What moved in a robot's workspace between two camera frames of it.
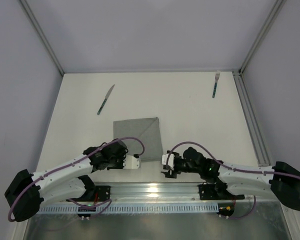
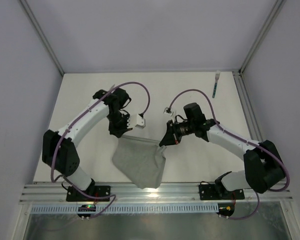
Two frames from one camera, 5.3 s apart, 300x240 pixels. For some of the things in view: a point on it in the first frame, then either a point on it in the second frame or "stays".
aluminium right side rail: x=260 y=149 stays
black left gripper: x=119 y=163 → x=118 y=127
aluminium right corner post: x=277 y=6 stays
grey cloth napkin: x=148 y=130 → x=142 y=160
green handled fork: x=217 y=76 stays
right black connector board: x=226 y=209 stays
